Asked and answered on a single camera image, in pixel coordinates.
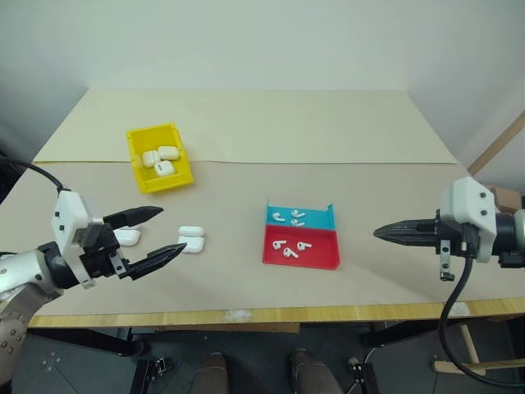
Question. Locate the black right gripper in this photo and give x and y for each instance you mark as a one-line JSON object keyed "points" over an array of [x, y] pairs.
{"points": [[451, 238]]}

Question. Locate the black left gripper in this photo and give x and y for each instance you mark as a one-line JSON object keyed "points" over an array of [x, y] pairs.
{"points": [[100, 254]]}

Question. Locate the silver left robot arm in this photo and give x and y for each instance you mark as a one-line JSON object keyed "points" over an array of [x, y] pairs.
{"points": [[24, 271]]}

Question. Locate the yellow plastic bin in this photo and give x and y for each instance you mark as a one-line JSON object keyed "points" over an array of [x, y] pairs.
{"points": [[143, 180]]}

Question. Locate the brown cardboard box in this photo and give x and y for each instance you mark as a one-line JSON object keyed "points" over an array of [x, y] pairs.
{"points": [[506, 199]]}

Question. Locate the red plastic tray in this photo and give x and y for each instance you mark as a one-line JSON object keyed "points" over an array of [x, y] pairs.
{"points": [[324, 254]]}

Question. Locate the white tape piece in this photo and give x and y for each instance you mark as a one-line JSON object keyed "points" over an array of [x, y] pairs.
{"points": [[457, 309]]}

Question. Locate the blue plastic tray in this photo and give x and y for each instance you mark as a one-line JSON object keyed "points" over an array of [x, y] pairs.
{"points": [[316, 219]]}

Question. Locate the light wooden floor beam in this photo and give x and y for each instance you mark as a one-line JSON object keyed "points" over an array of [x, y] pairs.
{"points": [[480, 366]]}

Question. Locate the dark brown rounded shape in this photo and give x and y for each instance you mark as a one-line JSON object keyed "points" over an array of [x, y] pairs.
{"points": [[313, 373], [213, 375]]}

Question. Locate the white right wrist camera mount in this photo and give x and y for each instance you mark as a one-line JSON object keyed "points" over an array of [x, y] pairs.
{"points": [[467, 201]]}

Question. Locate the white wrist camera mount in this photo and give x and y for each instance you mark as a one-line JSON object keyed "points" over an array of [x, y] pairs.
{"points": [[69, 213], [467, 201]]}

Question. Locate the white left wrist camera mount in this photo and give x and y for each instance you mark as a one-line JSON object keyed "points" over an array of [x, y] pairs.
{"points": [[69, 213]]}

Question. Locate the black metal foot bracket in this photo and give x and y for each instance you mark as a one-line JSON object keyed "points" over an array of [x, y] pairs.
{"points": [[360, 375], [162, 364]]}

